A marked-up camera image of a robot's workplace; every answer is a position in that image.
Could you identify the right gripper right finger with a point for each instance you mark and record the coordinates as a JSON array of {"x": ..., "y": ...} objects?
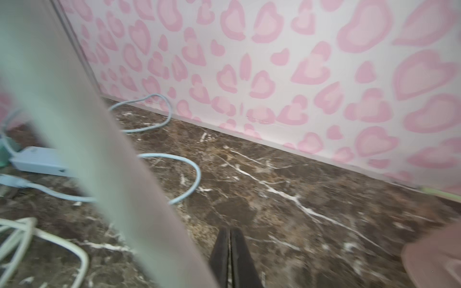
[{"x": 244, "y": 273}]

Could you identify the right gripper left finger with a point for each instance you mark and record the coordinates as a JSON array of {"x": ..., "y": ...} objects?
[{"x": 218, "y": 260}]

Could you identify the white power strip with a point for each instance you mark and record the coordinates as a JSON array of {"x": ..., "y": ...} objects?
[{"x": 44, "y": 75}]

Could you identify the light blue power strip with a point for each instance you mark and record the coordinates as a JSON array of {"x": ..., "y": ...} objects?
[{"x": 40, "y": 160}]

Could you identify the pink pencil cup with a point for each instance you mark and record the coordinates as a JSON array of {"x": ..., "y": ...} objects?
[{"x": 435, "y": 261}]

